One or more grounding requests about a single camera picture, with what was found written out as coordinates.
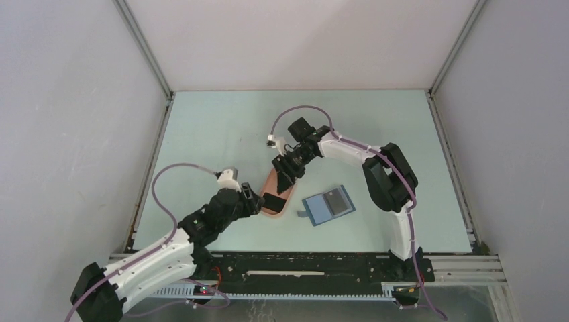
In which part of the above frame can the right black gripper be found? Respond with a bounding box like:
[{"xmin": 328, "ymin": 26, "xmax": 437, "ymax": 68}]
[{"xmin": 271, "ymin": 146, "xmax": 316, "ymax": 195}]

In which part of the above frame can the pink oval tray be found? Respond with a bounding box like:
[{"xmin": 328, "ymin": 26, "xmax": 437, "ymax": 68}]
[{"xmin": 260, "ymin": 169, "xmax": 296, "ymax": 219}]

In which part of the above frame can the blue card holder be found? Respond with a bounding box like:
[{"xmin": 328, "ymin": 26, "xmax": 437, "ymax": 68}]
[{"xmin": 297, "ymin": 185, "xmax": 356, "ymax": 227}]

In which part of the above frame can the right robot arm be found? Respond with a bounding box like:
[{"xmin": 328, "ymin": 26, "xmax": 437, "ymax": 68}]
[{"xmin": 267, "ymin": 117, "xmax": 418, "ymax": 280}]

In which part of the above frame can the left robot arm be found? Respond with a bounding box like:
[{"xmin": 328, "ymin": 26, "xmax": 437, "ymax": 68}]
[{"xmin": 70, "ymin": 183, "xmax": 264, "ymax": 321}]

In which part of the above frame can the left controller board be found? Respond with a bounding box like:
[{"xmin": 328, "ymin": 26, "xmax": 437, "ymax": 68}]
[{"xmin": 193, "ymin": 286, "xmax": 215, "ymax": 297}]

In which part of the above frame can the controller board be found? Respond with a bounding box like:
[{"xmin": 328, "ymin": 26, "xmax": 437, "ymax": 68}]
[
  {"xmin": 193, "ymin": 286, "xmax": 215, "ymax": 297},
  {"xmin": 392, "ymin": 287, "xmax": 421, "ymax": 298}
]

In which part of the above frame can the right controller board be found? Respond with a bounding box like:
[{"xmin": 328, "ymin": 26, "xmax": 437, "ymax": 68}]
[{"xmin": 392, "ymin": 287, "xmax": 421, "ymax": 298}]

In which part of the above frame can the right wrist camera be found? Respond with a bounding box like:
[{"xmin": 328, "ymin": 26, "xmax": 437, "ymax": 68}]
[{"xmin": 266, "ymin": 134, "xmax": 287, "ymax": 156}]

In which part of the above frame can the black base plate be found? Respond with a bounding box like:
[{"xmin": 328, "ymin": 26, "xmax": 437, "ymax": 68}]
[{"xmin": 192, "ymin": 252, "xmax": 435, "ymax": 295}]

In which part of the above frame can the aluminium front rail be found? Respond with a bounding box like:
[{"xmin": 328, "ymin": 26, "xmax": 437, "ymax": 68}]
[{"xmin": 103, "ymin": 254, "xmax": 508, "ymax": 286}]

